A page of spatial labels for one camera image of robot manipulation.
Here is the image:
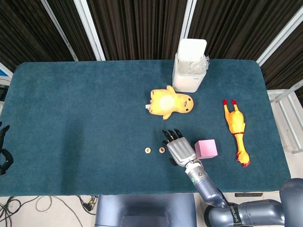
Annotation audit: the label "yellow plush duck toy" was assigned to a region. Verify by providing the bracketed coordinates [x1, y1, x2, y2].
[144, 85, 194, 120]

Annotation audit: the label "yellow rubber chicken toy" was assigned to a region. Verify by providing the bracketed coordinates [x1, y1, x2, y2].
[222, 98, 251, 168]

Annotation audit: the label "blue robot torso base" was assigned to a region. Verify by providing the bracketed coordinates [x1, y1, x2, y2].
[94, 193, 197, 227]

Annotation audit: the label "pink foam cube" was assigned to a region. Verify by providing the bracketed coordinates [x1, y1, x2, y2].
[194, 139, 218, 159]

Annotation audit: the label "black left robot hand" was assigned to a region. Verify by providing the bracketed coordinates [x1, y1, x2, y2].
[0, 122, 14, 176]

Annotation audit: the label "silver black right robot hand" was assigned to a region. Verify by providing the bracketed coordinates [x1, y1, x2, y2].
[161, 128, 198, 167]

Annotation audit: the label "black power plug strip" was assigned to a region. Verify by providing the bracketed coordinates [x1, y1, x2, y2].
[78, 195, 99, 216]

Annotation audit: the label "black table nameplate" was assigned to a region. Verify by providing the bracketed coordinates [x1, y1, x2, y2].
[234, 192, 263, 198]

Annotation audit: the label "teal table cloth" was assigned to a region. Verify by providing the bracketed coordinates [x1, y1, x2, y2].
[0, 60, 292, 197]

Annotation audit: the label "black floor cables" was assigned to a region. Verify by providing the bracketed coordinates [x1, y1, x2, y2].
[0, 196, 40, 224]

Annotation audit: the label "black pleated curtain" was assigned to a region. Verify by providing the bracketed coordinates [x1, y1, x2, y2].
[0, 0, 303, 90]

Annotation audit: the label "blue white panel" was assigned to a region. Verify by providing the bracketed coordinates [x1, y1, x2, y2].
[0, 62, 14, 83]

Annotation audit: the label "aluminium frame rack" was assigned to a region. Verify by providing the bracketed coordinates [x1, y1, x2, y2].
[267, 80, 303, 154]

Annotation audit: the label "white plastic bin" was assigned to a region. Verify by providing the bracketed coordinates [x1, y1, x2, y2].
[172, 38, 208, 93]

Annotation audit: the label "thin grey frame post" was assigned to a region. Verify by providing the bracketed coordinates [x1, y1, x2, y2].
[40, 0, 79, 61]

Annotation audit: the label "wide white frame post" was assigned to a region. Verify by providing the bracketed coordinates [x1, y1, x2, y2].
[73, 0, 106, 61]

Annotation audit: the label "white floor cable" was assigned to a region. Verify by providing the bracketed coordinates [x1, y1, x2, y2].
[35, 195, 79, 221]

